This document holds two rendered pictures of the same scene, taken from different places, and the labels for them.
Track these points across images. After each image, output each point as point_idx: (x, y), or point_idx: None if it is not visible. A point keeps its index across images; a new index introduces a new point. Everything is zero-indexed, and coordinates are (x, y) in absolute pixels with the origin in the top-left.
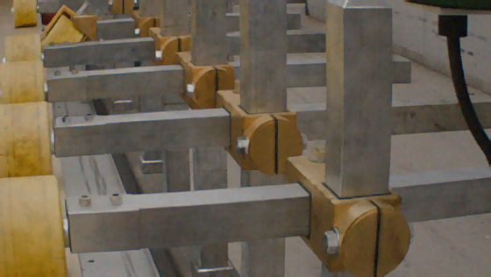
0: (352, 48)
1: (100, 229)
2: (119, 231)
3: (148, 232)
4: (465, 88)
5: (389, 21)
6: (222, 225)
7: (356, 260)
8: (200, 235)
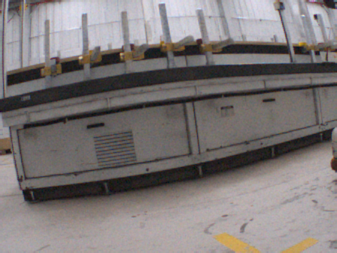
0: (335, 26)
1: (330, 41)
2: (331, 41)
3: (332, 41)
4: (317, 22)
5: (336, 24)
6: (335, 40)
7: (336, 39)
8: (335, 41)
